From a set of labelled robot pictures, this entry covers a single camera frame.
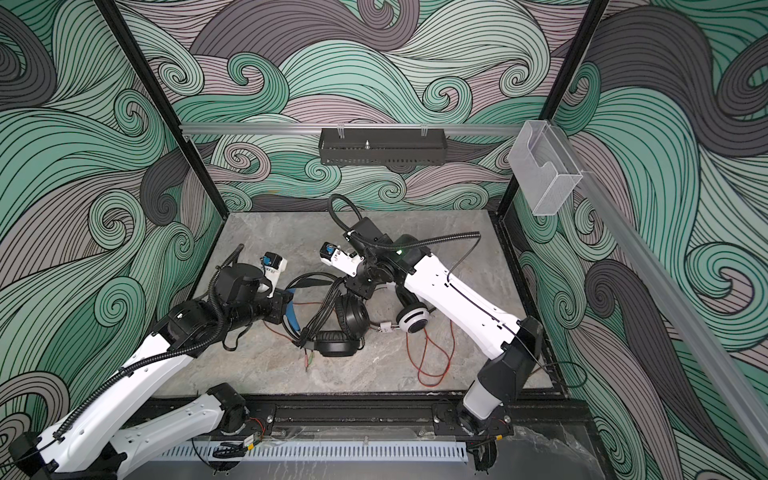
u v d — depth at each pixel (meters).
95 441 0.37
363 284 0.63
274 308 0.61
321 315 0.66
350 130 0.95
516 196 1.14
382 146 0.90
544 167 0.79
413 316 0.83
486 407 0.58
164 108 0.88
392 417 0.74
